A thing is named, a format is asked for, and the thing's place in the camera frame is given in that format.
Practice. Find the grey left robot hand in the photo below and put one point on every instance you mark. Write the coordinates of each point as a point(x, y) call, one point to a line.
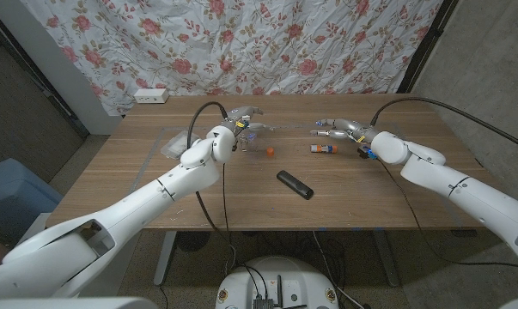
point(241, 118)

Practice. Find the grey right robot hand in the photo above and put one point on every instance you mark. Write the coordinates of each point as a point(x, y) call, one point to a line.
point(344, 128)

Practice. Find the orange white glue stick body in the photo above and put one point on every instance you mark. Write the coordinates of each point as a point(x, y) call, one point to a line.
point(323, 148)

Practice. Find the orange capped glue stick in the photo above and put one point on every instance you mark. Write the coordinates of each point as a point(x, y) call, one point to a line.
point(270, 151)

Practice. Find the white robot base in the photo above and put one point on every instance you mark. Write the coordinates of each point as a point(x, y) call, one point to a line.
point(297, 283)

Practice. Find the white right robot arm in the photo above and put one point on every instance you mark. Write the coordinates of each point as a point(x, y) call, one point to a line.
point(456, 184)

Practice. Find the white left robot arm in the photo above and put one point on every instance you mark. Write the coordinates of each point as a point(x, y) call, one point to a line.
point(134, 214)

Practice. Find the black TV remote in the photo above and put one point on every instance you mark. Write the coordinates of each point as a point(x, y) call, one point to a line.
point(295, 184)

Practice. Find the floral print curtain backdrop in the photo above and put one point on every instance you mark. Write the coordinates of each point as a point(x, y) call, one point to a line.
point(241, 43)

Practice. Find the white power strip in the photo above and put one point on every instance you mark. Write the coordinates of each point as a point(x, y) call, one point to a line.
point(151, 95)

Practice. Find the grey table leg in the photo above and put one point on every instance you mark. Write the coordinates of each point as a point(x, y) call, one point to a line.
point(387, 262)

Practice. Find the white table leg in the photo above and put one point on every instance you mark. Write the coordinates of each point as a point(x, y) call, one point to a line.
point(164, 257)

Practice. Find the black antenna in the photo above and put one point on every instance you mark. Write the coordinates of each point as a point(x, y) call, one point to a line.
point(279, 292)

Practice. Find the blue plastic bin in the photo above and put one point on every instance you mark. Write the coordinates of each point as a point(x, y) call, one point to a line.
point(14, 193)

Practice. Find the white robot torso edge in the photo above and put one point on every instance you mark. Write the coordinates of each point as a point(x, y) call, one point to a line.
point(69, 303)

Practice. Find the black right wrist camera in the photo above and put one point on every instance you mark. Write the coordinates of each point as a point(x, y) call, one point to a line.
point(365, 152)

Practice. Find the black backdrop frame pole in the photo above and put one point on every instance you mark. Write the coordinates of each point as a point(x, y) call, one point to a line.
point(430, 38)

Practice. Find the black door frame strip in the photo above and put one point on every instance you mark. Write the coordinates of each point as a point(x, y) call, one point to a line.
point(35, 73)

